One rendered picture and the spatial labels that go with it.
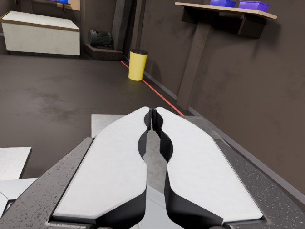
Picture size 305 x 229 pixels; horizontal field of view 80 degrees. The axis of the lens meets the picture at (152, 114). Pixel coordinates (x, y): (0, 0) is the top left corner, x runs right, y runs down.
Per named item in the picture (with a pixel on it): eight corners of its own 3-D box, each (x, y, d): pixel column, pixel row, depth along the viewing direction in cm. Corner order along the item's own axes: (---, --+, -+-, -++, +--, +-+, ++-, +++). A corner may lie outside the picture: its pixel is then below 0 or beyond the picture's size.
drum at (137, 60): (130, 81, 442) (134, 52, 410) (124, 75, 473) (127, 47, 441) (146, 81, 462) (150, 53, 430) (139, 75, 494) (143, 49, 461)
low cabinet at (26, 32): (70, 42, 680) (70, 19, 643) (80, 58, 526) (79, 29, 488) (14, 37, 598) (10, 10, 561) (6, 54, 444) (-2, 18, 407)
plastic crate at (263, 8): (266, 14, 203) (270, 5, 199) (256, 11, 194) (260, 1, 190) (246, 12, 223) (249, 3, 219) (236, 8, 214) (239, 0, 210)
